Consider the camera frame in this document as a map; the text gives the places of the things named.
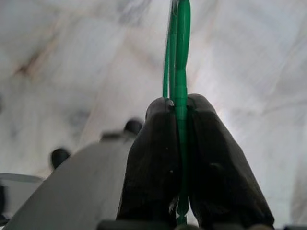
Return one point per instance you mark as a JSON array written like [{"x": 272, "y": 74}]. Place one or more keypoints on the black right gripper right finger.
[{"x": 216, "y": 167}]

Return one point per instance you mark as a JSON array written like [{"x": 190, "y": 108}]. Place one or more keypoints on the green plastic hanger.
[{"x": 181, "y": 72}]

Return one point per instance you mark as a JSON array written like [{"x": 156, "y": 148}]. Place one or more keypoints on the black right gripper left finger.
[{"x": 153, "y": 167}]

